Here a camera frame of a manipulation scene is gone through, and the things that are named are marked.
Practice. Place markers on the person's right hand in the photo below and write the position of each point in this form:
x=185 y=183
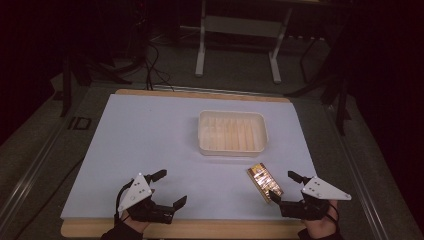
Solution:
x=321 y=227

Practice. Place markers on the person's left hand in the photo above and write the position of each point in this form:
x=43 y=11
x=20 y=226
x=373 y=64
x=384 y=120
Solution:
x=135 y=224

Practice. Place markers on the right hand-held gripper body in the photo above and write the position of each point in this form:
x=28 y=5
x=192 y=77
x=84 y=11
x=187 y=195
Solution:
x=321 y=190

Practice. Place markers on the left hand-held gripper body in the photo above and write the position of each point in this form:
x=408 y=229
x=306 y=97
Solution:
x=136 y=192

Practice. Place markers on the white metal stand frame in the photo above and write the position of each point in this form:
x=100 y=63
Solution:
x=200 y=53

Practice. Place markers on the gold foil snack packet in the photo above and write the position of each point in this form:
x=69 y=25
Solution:
x=265 y=181

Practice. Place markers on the black metal stand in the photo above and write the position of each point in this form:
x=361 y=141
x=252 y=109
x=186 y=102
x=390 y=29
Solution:
x=341 y=100
x=66 y=90

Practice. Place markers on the black rectangular floor bracket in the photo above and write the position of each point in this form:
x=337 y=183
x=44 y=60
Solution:
x=79 y=123

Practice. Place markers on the pale blue table mat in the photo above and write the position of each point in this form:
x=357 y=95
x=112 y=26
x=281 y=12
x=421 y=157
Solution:
x=150 y=140

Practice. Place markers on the grey metal floor rail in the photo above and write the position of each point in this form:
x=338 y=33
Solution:
x=30 y=181
x=360 y=173

